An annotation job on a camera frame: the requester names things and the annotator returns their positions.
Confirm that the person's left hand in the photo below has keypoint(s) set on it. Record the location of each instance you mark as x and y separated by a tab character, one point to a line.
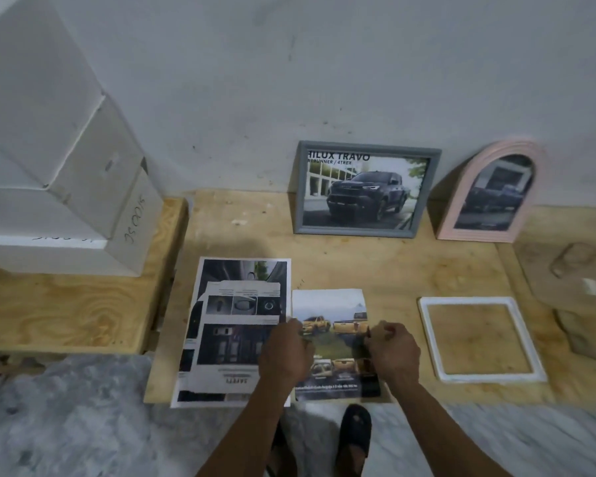
283	357

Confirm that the brown frame backing with stand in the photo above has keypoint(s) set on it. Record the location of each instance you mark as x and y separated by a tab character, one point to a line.
541	273

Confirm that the person's black right sandal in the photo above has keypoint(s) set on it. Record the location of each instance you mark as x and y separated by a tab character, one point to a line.
353	434

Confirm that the yellow truck brochure page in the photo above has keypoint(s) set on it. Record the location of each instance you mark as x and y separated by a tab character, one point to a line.
335	312

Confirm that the person's left fingers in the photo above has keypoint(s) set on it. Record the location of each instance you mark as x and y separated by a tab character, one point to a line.
302	340

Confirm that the person's left forearm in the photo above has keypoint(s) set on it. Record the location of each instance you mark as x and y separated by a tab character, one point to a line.
248	432

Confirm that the grey picture frame truck photo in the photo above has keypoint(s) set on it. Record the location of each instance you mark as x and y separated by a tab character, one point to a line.
365	191

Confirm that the person's right fingers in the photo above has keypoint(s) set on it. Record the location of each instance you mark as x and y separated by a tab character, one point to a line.
380	340

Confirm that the pink arched picture frame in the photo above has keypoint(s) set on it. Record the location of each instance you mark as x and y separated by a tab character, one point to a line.
494	191

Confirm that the white box with handwriting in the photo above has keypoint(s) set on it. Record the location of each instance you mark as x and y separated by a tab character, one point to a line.
134	223

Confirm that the torn car interior brochure sheet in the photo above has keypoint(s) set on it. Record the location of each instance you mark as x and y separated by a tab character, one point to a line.
228	332

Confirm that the large dark car brochure sheet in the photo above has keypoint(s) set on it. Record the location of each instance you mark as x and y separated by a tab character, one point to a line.
238	268

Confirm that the flat white cardboard box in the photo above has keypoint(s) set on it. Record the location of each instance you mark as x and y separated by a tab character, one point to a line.
34	228

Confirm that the empty white square frame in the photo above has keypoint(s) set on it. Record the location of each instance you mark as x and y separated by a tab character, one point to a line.
429	332

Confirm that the person's right forearm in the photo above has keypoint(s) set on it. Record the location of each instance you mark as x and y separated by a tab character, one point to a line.
437	432

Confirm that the plywood board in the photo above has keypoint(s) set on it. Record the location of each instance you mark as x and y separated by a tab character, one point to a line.
64	312

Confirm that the large white cardboard box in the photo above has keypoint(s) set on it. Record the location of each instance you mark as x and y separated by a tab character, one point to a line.
25	94

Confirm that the person's right hand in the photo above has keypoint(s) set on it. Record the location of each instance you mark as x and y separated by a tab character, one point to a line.
397	355

